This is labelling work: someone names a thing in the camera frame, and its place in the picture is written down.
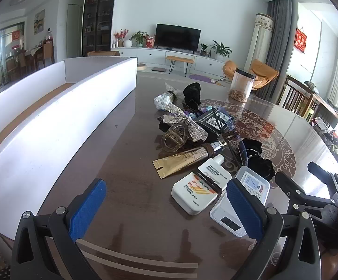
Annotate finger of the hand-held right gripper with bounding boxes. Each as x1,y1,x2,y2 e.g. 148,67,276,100
275,171,338,210
307,161,338,190

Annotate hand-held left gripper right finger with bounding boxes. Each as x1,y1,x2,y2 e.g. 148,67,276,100
226,178,322,280

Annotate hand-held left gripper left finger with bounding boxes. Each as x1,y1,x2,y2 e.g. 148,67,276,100
10,178,108,280

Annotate clear plastic storage case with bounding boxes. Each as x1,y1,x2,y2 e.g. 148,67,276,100
209,166,271,238

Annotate black velvet scrunchie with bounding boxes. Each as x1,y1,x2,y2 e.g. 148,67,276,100
241,138,275,181

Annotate small white lotion bottle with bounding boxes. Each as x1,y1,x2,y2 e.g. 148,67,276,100
197,154,232,190

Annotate white sunscreen bottle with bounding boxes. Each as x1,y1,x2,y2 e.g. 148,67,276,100
171,171,223,216

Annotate brown perfume bottle clear cap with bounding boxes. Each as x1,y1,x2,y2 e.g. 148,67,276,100
200,140,228,156

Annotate thin dark headband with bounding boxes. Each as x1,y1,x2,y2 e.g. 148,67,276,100
219,133,249,168

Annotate gold cosmetic tube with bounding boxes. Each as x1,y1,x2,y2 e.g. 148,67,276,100
152,147,204,178

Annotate rhinestone bow hair clip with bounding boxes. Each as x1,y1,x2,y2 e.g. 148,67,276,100
163,103,209,142

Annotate black rectangular box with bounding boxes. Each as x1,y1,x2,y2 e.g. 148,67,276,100
195,108,235,142

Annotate clear hair claw clip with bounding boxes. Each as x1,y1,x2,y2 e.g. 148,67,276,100
161,124,190,153

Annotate purple plastic toy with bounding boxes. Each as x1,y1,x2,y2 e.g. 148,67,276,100
183,107,207,119

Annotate black plush pouch with chain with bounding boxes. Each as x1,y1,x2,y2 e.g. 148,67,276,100
183,83,202,108

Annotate clear bag of cotton swabs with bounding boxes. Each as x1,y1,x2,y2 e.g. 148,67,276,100
153,82,184,111

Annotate dark wooden slatted chair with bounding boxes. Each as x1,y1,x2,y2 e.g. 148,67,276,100
278,75,315,117

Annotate clear jar with black lid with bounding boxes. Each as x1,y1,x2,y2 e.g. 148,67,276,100
230,68,257,103

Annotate orange lounge chair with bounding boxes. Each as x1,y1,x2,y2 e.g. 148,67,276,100
222,59,279,91

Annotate purple floor mat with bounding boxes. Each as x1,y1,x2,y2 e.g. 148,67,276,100
189,74,216,83

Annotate grey curtain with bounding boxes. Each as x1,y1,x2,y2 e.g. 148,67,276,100
256,0,300,100

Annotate covered standing air conditioner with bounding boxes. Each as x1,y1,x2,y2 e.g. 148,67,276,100
245,13,274,73

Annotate broad leaf potted plant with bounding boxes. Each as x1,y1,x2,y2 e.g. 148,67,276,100
210,40,233,60

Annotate brown cardboard carton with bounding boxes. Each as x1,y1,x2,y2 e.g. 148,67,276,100
87,50,120,57

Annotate white television cabinet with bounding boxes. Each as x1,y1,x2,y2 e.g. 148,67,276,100
111,47,245,78

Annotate wooden bench with metal legs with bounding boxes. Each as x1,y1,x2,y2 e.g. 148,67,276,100
166,55,195,78

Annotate wooden dining table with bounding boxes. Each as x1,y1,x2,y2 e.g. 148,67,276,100
26,45,45,65

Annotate red flowers in vase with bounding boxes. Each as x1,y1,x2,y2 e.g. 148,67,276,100
114,29,130,48

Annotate white door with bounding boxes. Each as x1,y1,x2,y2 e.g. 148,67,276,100
67,3,82,59

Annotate leafy potted plant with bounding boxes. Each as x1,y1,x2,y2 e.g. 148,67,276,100
130,31,149,48

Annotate black television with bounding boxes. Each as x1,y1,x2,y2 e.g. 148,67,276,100
155,23,201,51

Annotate dark glass display cabinet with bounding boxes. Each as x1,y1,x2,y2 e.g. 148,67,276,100
82,0,119,57

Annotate red wall hanging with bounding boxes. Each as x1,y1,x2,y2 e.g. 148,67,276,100
296,28,307,54

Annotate framed wall painting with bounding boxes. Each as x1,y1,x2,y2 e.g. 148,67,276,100
34,9,45,35

